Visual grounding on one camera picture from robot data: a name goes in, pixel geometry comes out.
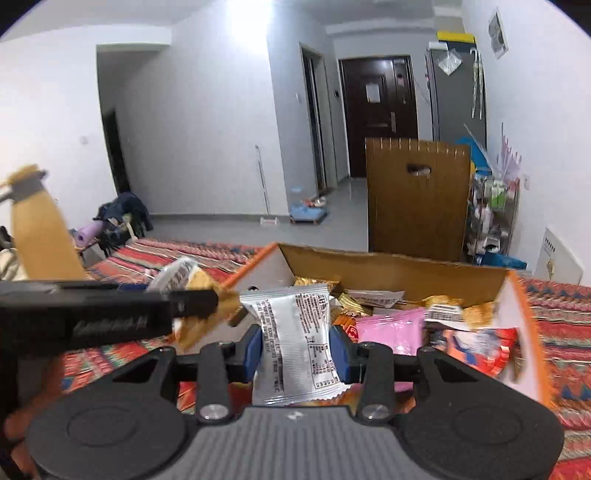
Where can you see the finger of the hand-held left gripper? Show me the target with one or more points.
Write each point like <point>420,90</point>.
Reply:
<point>194,303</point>

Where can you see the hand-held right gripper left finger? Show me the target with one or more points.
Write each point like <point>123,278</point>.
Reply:
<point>254,353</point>

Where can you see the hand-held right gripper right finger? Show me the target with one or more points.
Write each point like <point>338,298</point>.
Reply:
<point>339,354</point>

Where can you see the white brown snack packet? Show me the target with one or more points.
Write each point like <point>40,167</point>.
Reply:
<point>173,274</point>

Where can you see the silver snack packet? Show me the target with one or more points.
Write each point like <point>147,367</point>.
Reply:
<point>295,341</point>

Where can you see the orange white cardboard box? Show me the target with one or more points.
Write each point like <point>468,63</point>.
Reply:
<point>392,274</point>

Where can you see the person's left hand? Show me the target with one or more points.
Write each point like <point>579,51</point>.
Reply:
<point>16,427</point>

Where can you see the orange snack packet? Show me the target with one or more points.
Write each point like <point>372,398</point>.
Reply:
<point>348,328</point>

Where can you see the pink snack packet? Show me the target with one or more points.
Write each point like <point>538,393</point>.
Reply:
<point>392,332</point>

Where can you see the flat white snack packet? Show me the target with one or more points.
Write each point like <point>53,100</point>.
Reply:
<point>374,299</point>

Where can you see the crinkled gold snack packet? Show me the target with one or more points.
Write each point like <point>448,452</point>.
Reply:
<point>318,282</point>

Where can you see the purple rolled mat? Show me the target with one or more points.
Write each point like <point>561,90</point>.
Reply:
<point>90,233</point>

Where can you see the yellow bottle with grey cap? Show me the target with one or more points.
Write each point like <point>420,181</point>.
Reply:
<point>41,235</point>

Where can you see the dark clothes pile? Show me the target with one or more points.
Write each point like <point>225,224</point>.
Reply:
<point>124,214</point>

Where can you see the gold white snack packet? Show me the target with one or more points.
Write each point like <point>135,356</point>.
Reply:
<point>455,310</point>

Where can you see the white mop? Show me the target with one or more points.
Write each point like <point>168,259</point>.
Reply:
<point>264,189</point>

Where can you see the red blue snack packet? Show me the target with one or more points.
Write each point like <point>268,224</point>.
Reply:
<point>475,350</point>

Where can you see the blue pet feeding table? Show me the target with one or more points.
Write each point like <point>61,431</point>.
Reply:
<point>308,213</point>

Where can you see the blue plastic bag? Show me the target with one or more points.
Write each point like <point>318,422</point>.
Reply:
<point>503,262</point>

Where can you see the metal storage rack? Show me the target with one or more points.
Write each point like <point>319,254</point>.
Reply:
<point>494,221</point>

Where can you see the dark entrance door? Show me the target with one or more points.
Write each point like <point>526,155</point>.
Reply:
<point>374,134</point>

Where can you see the red patterned blanket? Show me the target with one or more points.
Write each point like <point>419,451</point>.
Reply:
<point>568,332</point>

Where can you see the white flat carton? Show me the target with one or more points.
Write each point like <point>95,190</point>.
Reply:
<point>558,258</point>

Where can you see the white paper notice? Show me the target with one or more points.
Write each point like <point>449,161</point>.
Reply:
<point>373,93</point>

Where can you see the grey refrigerator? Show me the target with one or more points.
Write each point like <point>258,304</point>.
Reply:
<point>455,106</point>

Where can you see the clear plastic bag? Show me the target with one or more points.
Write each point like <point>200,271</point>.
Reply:
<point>449,62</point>

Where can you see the yellow box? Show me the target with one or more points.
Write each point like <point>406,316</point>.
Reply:
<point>457,38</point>

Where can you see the purple wall decoration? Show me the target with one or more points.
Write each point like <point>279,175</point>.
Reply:
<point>508,154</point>

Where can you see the wall fuse panel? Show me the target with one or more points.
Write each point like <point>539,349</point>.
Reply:
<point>498,32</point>

